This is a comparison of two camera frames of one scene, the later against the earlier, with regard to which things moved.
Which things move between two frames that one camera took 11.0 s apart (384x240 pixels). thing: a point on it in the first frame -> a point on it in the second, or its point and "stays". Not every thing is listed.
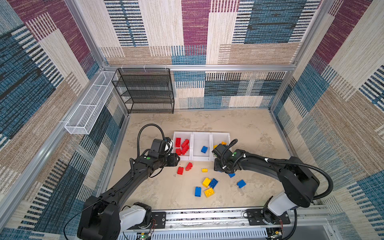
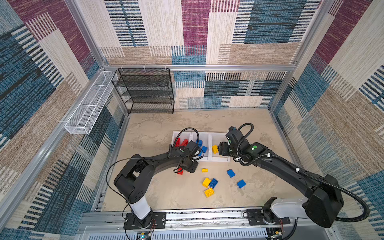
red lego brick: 180,170 stays
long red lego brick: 178,142 stays
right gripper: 217,167 -> 223,149
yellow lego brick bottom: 206,182 stays
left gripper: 173,161 -> 192,169
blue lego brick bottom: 213,183 stays
